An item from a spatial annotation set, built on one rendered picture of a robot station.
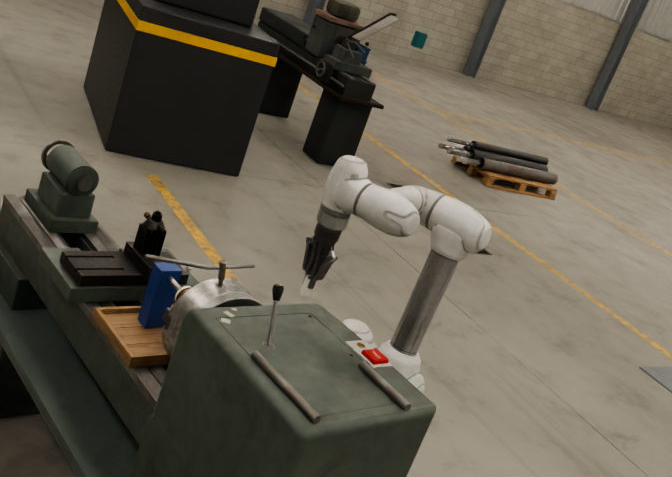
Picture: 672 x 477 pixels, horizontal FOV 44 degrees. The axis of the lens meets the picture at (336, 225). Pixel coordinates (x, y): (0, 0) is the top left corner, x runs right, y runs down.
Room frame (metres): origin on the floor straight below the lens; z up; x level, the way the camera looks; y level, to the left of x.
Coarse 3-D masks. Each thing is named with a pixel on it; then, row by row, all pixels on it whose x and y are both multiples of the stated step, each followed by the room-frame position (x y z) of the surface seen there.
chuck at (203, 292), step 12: (192, 288) 2.28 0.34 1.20; (204, 288) 2.28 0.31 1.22; (216, 288) 2.29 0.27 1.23; (228, 288) 2.30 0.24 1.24; (240, 288) 2.34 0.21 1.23; (180, 300) 2.26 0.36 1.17; (192, 300) 2.24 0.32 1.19; (204, 300) 2.23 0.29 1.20; (168, 312) 2.25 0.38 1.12; (180, 312) 2.22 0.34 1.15; (180, 324) 2.20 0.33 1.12; (168, 336) 2.22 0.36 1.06; (168, 348) 2.22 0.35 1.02
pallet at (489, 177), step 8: (456, 160) 10.81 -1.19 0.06; (472, 168) 10.54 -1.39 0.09; (480, 176) 10.65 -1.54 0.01; (488, 176) 10.28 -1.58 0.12; (496, 176) 10.35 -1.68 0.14; (504, 176) 10.52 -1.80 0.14; (512, 176) 10.70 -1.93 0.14; (488, 184) 10.26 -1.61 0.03; (520, 184) 10.57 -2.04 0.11; (528, 184) 10.63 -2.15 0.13; (536, 184) 10.75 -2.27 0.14; (544, 184) 10.93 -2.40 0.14; (520, 192) 10.54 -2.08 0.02; (528, 192) 10.68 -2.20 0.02; (552, 192) 10.84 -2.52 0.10
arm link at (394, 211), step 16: (368, 192) 2.19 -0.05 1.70; (384, 192) 2.19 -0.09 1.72; (400, 192) 2.53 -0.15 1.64; (416, 192) 2.65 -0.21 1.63; (368, 208) 2.16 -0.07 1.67; (384, 208) 2.15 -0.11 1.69; (400, 208) 2.15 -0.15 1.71; (416, 208) 2.64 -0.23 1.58; (384, 224) 2.14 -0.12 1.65; (400, 224) 2.13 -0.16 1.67; (416, 224) 2.17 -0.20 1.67
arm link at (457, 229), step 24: (432, 216) 2.66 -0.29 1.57; (456, 216) 2.63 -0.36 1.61; (480, 216) 2.65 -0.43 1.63; (432, 240) 2.65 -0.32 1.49; (456, 240) 2.60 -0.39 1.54; (480, 240) 2.60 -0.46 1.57; (432, 264) 2.63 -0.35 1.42; (456, 264) 2.65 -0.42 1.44; (432, 288) 2.62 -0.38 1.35; (408, 312) 2.63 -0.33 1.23; (432, 312) 2.63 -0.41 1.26; (408, 336) 2.61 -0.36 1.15; (408, 360) 2.59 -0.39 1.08
